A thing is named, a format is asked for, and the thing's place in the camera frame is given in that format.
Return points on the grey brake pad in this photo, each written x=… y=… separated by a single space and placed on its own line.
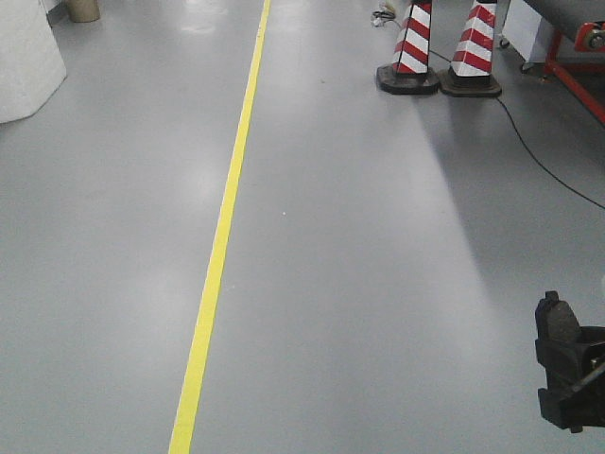
x=555 y=320

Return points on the right striped traffic cone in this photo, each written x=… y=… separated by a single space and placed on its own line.
x=470 y=70

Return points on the striped traffic cone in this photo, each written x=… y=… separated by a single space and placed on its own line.
x=409 y=72
x=470 y=70

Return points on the white foam block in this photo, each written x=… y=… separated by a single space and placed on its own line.
x=32 y=68

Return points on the black conveyor belt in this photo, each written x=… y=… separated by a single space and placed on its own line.
x=568 y=16

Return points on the left striped traffic cone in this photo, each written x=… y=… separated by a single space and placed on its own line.
x=409 y=72

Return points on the cardboard tube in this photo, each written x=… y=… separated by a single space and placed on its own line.
x=83 y=11

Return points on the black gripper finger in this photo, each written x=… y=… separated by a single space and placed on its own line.
x=573 y=410
x=572 y=360

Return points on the white side panel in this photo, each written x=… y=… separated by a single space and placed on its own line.
x=532 y=37

